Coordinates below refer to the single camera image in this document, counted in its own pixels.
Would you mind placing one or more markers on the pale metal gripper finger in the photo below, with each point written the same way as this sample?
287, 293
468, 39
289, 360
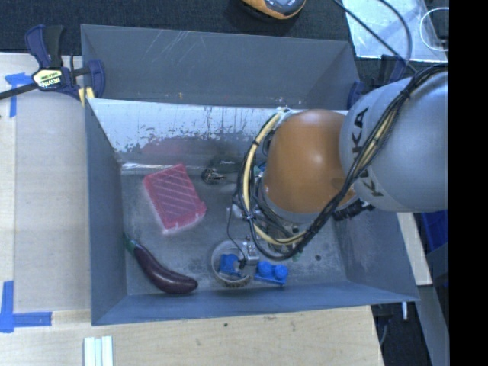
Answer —
249, 248
252, 261

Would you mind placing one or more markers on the blue toy brick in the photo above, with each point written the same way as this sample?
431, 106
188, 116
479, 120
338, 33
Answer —
272, 272

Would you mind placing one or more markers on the small dark metal clip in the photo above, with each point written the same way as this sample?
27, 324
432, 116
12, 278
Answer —
211, 175

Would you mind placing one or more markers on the red striped sponge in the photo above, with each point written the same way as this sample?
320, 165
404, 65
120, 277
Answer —
173, 198

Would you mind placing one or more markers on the purple toy eggplant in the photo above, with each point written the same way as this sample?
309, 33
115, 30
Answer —
160, 273

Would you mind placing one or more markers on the grey metal bin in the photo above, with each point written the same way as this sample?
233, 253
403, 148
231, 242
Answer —
213, 63

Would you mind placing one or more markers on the pale wood board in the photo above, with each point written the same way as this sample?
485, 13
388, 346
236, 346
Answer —
49, 204

